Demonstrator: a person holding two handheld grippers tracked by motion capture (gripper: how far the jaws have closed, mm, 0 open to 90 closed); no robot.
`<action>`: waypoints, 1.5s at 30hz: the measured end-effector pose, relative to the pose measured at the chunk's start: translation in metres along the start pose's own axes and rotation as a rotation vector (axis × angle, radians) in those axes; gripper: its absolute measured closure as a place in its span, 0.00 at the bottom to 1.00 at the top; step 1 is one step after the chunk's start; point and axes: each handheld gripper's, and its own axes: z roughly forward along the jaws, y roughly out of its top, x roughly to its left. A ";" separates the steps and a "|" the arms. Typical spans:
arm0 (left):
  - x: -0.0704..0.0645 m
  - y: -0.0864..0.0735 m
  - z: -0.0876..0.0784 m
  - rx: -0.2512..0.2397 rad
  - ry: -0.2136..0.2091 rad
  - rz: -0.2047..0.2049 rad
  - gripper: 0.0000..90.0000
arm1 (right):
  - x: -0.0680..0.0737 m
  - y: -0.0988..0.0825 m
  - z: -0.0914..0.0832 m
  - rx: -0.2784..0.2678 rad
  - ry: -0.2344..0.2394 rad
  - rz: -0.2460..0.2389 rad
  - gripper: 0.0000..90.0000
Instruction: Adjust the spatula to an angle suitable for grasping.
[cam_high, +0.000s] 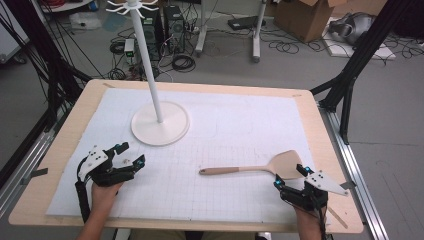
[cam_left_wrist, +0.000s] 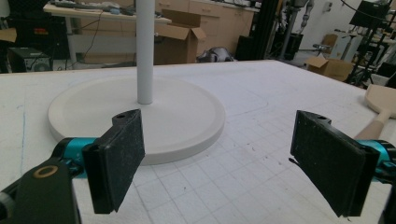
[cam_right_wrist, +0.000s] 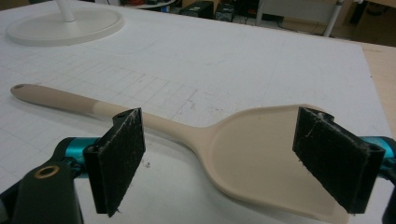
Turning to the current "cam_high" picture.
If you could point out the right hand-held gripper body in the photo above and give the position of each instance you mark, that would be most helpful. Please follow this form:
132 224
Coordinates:
310 195

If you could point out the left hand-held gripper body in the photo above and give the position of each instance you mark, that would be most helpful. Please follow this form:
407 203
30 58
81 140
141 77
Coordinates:
100 175

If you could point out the person's left hand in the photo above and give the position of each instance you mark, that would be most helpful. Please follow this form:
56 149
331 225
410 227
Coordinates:
104 195

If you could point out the person's right hand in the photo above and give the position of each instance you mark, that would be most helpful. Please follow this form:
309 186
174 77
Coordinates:
307 216

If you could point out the thin wooden stick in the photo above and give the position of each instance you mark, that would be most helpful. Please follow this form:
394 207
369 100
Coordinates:
337 217

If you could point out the grey tape strip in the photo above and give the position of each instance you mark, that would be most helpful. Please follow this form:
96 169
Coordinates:
35 174
348 184

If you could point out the white hook stand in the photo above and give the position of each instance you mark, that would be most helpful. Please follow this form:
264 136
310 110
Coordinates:
160 126

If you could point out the white grid mat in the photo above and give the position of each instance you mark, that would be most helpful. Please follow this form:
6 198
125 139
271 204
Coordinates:
216 133

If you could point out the small device with green display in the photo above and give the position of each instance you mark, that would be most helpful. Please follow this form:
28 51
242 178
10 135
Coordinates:
129 46

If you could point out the black computer tower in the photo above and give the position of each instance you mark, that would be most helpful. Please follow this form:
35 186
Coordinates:
154 33
174 26

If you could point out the clear plastic bag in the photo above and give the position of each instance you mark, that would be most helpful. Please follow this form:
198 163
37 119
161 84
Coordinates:
85 21

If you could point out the white stand leg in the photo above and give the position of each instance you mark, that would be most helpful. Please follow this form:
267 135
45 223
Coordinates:
201 36
256 40

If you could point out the white foam board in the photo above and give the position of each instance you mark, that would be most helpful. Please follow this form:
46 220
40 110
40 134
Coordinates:
383 53

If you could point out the cardboard box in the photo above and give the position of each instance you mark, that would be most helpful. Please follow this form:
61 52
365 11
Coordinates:
306 20

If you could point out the grey headset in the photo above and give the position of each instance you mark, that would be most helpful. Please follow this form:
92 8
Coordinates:
353 28

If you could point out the white round table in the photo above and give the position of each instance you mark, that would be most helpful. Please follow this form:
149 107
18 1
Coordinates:
63 5

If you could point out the flat black device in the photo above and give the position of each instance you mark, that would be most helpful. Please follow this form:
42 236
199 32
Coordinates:
245 22

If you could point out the aluminium rail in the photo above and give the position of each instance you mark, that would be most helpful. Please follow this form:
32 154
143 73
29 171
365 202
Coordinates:
356 173
26 160

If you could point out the black metal frame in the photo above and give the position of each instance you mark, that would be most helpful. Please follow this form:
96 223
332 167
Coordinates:
360 60
50 60

